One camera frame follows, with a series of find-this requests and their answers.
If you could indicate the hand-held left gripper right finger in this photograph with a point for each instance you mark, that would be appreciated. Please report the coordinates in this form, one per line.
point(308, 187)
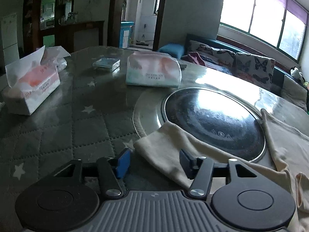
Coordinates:
point(187, 164)

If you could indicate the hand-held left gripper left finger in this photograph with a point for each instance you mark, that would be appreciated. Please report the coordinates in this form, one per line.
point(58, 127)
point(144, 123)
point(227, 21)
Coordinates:
point(123, 164)

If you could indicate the cream sweatshirt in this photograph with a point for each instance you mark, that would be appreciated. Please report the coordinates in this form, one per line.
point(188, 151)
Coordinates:
point(164, 145)

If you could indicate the round black induction cooktop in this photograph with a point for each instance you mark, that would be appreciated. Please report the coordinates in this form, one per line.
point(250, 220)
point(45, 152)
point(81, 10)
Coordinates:
point(212, 116)

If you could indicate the soft tissue pack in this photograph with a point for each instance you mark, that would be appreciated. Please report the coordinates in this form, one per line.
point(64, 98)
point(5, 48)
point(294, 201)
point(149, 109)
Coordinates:
point(152, 70)

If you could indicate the grey remote control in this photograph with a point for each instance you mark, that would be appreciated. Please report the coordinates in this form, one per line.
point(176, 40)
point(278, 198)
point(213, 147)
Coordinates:
point(182, 65)

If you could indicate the square glass ashtray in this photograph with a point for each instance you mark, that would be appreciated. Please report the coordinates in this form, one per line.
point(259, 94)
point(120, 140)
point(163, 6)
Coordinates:
point(106, 64)

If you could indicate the pink cloth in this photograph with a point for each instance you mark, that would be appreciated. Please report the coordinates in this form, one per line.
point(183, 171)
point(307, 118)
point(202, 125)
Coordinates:
point(193, 59)

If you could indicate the long butterfly print pillow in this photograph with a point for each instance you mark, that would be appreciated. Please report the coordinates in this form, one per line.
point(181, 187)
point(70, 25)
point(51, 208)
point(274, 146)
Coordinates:
point(212, 53)

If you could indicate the blue corner sofa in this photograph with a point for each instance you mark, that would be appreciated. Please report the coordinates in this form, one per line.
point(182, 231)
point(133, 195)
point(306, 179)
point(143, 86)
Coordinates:
point(169, 49)

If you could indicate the square butterfly print pillow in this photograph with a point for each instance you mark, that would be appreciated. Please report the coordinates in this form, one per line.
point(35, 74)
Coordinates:
point(256, 70)

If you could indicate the opened pink tissue pack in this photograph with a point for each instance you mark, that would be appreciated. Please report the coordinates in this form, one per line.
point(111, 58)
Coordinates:
point(33, 87)

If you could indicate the clear plastic bag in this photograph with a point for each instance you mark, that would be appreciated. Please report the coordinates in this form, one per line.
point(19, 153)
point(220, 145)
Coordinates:
point(59, 58)

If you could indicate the floor mop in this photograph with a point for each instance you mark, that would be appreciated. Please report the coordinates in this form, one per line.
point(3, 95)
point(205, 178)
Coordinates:
point(143, 41)

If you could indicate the grey pillow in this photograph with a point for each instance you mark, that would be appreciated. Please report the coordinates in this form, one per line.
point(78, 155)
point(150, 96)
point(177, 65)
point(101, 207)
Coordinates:
point(293, 93)

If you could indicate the light blue cabinet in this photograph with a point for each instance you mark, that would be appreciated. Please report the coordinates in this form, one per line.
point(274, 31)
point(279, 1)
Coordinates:
point(126, 35)

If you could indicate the panda plush toy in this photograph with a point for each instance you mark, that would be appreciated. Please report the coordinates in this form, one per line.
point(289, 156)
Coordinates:
point(295, 73)

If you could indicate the dark wooden display cabinet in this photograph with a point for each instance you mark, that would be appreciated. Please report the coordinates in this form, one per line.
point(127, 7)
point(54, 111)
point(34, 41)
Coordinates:
point(67, 31)

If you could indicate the window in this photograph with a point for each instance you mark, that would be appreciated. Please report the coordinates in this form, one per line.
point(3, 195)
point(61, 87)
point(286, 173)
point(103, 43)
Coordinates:
point(265, 12)

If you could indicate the dark wooden door frame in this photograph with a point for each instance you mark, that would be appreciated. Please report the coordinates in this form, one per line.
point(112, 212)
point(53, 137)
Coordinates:
point(113, 17)

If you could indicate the white wall calendar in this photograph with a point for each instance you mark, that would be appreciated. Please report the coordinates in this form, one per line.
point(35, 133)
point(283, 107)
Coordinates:
point(9, 36)

